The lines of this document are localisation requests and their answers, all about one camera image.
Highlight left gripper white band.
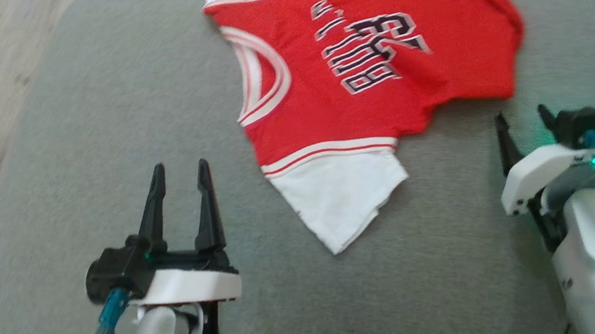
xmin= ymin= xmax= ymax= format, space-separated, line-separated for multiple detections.
xmin=118 ymin=155 xmax=244 ymax=313

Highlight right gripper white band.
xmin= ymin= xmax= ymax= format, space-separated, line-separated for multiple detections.
xmin=490 ymin=98 xmax=595 ymax=219

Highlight red basketball jersey white sleeves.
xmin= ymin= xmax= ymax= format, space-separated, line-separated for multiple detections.
xmin=202 ymin=0 xmax=548 ymax=268

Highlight large grey sofa seat cushion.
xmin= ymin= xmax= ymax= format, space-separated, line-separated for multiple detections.
xmin=0 ymin=0 xmax=595 ymax=334

